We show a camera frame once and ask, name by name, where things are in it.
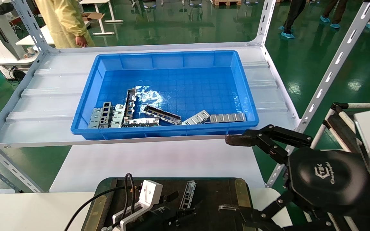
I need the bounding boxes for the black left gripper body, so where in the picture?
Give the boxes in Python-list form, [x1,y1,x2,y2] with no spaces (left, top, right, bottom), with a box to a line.
[134,207,179,231]

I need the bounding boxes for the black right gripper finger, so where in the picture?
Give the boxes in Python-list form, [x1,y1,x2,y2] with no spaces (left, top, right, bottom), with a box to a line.
[225,124,313,165]
[219,192,295,231]

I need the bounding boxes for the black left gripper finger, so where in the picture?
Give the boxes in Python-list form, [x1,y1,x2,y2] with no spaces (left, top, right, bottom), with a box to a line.
[172,200,203,227]
[161,191,179,204]

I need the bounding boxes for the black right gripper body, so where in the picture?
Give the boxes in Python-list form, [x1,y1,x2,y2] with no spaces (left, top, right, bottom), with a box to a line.
[288,149,370,217]

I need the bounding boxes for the long metal connector cage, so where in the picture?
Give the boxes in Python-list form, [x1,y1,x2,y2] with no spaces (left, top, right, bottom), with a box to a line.
[179,180,197,210]

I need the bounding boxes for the black container brass edges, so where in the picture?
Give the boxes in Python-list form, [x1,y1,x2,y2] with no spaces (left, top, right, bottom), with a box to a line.
[82,177,257,231]

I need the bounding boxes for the short silver cage part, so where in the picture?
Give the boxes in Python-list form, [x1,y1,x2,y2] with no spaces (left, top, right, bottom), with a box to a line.
[181,110,211,126]

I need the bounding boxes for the silver cage part with tabs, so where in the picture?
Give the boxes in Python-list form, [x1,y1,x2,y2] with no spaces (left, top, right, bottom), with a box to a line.
[122,117,160,127]

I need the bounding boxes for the silver stamped cage part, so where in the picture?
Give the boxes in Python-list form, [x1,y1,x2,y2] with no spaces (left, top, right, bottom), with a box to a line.
[110,104,126,128]

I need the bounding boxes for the grey cage part blue windows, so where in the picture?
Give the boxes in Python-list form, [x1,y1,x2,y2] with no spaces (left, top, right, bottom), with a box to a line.
[88,107,102,129]
[100,102,113,126]

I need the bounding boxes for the flat grey ribbed cage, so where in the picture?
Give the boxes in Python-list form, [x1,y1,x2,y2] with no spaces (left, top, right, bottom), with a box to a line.
[210,113,247,123]

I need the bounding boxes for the dark long metal cage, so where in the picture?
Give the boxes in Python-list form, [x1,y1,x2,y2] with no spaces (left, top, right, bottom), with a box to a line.
[143,105,182,125]

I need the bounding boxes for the blue plastic bin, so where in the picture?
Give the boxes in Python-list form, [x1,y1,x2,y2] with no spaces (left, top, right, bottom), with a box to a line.
[70,50,259,139]

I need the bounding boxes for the clear plastic film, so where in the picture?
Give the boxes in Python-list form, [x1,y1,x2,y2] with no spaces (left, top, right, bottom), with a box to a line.
[133,86,167,110]

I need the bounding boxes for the long open metal cage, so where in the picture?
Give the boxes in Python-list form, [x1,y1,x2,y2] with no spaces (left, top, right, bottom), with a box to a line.
[124,89,137,120]

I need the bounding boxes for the wooden pallet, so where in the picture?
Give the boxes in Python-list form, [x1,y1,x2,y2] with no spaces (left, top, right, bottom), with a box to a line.
[212,0,242,6]

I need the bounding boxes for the white metal shelf rack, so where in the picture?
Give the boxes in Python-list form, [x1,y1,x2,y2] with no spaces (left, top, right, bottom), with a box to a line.
[0,0,370,193]

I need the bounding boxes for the open cardboard box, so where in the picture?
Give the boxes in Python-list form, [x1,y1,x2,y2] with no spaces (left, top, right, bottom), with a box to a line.
[82,12,105,22]

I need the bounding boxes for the small white table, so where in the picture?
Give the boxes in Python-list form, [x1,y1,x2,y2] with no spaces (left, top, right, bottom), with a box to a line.
[80,0,124,36]

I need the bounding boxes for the person in yellow coat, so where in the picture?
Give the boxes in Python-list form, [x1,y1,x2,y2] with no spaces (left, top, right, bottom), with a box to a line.
[34,0,96,49]

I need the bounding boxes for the large white table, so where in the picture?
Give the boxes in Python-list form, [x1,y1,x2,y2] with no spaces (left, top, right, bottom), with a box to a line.
[16,25,91,46]

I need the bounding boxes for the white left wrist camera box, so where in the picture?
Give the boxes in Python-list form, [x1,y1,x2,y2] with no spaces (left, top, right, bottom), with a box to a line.
[112,180,164,231]

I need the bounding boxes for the short black camera cable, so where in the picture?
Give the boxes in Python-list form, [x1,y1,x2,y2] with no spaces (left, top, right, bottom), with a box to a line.
[121,173,137,222]

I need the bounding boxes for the white tube trolley frame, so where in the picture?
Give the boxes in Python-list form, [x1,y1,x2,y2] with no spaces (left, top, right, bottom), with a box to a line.
[310,102,370,231]

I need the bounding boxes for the long black camera cable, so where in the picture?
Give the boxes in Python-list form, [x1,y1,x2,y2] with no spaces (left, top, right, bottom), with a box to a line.
[64,186,140,231]

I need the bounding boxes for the black coiled cable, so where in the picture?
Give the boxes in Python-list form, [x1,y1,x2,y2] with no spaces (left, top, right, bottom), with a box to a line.
[10,68,27,81]

